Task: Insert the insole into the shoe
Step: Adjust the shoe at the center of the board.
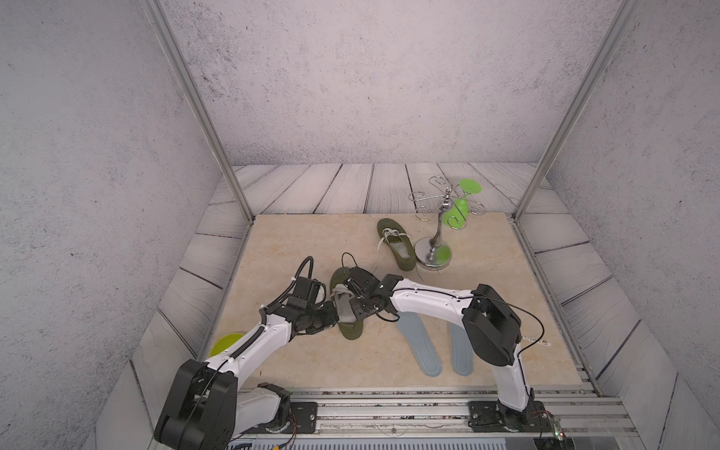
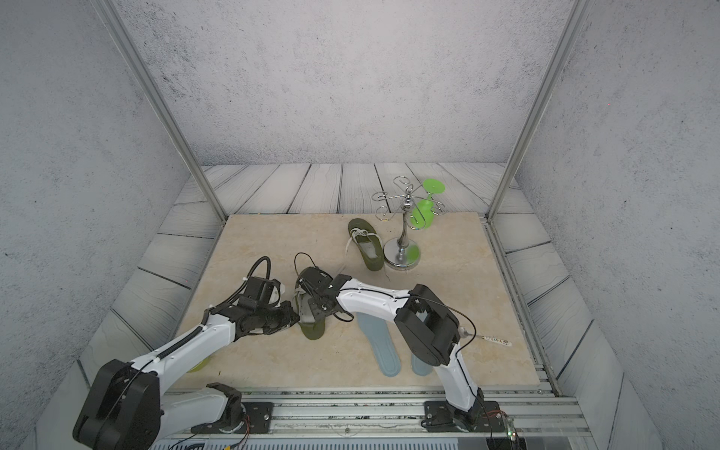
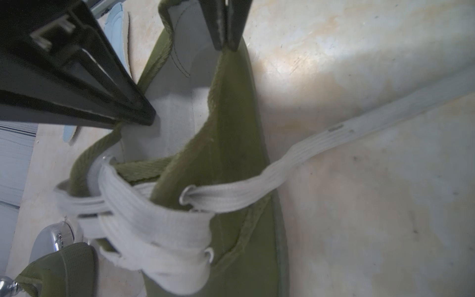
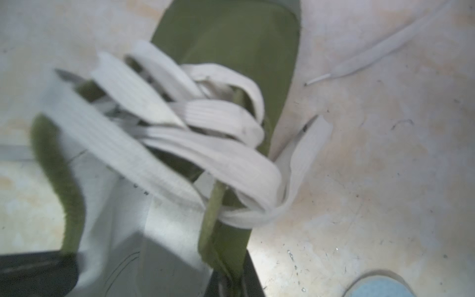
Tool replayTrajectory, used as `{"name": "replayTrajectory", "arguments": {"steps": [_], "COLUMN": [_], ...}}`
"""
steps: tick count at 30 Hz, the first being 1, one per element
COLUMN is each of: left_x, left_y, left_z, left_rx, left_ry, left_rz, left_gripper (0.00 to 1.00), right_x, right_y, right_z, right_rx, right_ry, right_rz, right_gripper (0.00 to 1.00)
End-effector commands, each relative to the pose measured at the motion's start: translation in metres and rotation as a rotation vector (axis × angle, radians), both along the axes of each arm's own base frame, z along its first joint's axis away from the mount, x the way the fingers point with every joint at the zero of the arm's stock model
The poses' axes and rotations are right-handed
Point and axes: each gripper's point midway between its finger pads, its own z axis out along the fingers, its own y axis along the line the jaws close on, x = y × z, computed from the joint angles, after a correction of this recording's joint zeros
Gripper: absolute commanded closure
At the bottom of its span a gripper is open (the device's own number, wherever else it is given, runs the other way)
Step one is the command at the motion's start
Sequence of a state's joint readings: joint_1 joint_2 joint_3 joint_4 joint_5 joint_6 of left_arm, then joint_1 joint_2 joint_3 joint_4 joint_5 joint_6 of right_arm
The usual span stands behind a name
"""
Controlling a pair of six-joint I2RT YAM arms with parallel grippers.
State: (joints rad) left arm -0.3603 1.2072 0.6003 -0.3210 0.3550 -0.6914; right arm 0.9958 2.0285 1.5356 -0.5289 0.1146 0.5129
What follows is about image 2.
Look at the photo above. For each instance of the green plastic bowl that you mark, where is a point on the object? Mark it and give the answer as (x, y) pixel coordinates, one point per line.
(201, 365)

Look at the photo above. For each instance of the grey insole one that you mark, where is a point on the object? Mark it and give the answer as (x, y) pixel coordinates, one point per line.
(377, 333)
(420, 368)

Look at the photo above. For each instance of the right aluminium frame post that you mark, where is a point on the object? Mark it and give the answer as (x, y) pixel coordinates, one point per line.
(553, 72)

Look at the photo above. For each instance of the green plastic disc on stand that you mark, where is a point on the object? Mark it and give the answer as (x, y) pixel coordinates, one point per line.
(425, 208)

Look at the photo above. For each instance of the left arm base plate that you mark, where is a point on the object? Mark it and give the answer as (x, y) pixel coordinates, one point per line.
(253, 417)

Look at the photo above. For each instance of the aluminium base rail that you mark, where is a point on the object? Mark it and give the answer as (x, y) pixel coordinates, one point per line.
(532, 414)

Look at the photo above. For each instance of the aluminium frame post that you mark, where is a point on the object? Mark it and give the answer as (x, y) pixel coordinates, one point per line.
(123, 41)
(553, 72)

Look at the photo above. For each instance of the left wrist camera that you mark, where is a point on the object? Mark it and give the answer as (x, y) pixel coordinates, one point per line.
(261, 293)

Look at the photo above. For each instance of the left aluminium frame post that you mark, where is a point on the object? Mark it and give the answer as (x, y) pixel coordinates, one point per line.
(123, 41)

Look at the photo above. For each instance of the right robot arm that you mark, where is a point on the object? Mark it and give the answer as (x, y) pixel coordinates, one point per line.
(430, 329)

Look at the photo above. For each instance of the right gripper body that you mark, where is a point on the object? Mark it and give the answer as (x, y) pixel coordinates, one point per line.
(316, 305)

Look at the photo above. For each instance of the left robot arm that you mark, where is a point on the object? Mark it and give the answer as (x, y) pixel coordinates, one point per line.
(127, 406)

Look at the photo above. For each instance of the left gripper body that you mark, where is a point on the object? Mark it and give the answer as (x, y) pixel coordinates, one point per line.
(274, 319)

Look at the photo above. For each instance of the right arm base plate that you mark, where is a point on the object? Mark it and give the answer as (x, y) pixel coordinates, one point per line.
(484, 417)

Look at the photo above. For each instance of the chrome metal stand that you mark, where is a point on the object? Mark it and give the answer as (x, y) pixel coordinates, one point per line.
(401, 253)

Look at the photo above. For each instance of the olive green shoe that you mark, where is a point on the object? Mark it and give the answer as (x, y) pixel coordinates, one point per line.
(311, 328)
(363, 235)

